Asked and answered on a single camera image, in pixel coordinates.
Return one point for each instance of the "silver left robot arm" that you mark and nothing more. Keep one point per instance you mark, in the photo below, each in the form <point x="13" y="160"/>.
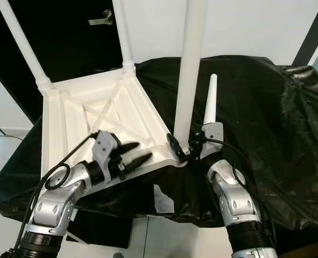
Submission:
<point x="54" y="207"/>

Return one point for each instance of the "white tape patch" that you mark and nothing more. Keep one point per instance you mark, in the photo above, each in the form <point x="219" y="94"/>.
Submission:
<point x="163" y="201"/>

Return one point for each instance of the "black box under table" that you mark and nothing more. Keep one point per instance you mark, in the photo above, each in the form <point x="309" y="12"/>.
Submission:
<point x="94" y="228"/>

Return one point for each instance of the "black plastic cover sheet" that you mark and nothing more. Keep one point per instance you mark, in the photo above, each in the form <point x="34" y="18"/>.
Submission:
<point x="288" y="134"/>

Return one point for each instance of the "black door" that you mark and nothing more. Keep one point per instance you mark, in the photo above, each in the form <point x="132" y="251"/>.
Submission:
<point x="73" y="54"/>

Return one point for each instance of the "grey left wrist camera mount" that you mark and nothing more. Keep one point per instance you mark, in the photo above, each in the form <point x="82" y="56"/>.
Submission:
<point x="106" y="148"/>

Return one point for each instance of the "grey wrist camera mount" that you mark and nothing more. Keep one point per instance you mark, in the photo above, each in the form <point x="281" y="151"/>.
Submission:
<point x="106" y="148"/>
<point x="211" y="137"/>

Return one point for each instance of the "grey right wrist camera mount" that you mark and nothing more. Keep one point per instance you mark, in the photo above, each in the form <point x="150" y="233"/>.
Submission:
<point x="211" y="137"/>

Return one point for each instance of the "black wall post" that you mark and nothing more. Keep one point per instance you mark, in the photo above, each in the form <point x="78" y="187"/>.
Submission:
<point x="312" y="32"/>

